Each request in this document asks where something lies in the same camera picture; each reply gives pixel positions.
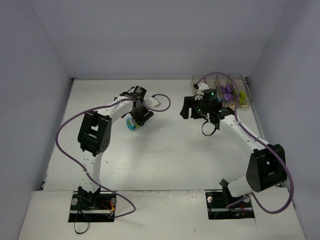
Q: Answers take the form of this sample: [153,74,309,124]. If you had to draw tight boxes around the small lime green lego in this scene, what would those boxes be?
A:
[238,91,247,105]

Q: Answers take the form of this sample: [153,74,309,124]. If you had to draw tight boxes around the clear bin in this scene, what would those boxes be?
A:
[205,74,224,100]
[191,75,206,95]
[229,73,253,108]
[217,74,237,109]

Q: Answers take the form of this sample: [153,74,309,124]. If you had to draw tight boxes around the purple oval paw lego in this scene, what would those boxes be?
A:
[224,84,233,94]

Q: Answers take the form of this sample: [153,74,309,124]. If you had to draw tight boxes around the wrist white camera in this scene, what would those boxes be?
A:
[144,96,161,109]
[193,83,209,101]

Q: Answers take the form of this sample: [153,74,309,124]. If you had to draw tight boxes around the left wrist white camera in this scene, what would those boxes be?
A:
[144,96,161,109]

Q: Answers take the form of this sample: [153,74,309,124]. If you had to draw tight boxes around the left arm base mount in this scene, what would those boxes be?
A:
[68,192,117,223]

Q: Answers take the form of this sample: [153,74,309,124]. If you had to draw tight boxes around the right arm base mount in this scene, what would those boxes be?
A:
[205,190,255,220]

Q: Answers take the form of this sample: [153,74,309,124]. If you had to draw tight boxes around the purple lego brick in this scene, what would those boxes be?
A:
[223,93,234,102]

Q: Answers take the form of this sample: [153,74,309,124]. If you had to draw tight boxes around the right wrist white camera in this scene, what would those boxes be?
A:
[193,83,209,101]

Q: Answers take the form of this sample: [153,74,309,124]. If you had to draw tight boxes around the teal green monster lego stack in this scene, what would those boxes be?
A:
[126,117,140,131]

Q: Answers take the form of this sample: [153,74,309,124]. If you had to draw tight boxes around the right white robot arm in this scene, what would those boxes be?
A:
[180,88,288,198]

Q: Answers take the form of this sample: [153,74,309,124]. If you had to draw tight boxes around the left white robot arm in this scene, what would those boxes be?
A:
[77,86,160,195]

